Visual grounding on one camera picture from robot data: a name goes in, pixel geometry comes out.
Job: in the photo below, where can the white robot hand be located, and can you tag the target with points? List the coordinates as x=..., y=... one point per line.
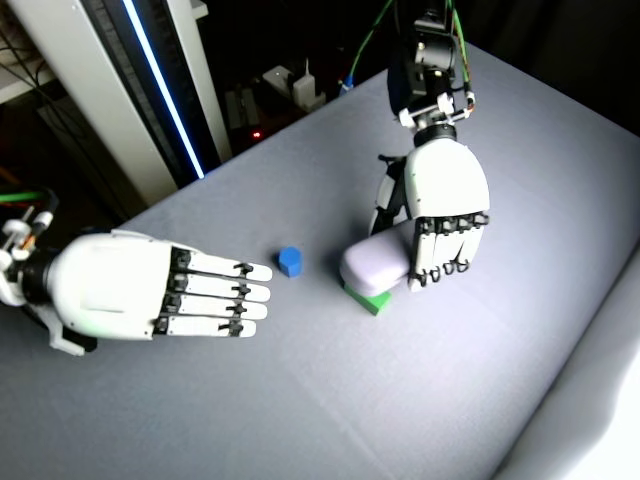
x=447, y=180
x=115, y=285

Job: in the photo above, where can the lilac glasses case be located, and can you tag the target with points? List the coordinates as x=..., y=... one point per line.
x=372, y=260

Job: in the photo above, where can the blue hexagonal block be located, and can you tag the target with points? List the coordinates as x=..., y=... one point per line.
x=290, y=260

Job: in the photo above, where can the green rectangular block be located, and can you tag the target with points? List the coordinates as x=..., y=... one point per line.
x=375, y=303

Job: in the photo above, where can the tall white power adapter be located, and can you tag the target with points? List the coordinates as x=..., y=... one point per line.
x=305, y=90

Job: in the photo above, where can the white column with blue light strip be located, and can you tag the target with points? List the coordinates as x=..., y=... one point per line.
x=90, y=100

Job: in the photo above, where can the small white power adapter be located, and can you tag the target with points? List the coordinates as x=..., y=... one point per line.
x=277, y=77

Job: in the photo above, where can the grey table cloth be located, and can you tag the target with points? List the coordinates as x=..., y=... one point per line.
x=300, y=390

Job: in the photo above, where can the black power strip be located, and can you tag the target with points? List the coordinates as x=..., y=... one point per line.
x=242, y=110

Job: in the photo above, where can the white shelf board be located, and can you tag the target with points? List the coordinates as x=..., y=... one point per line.
x=20, y=85

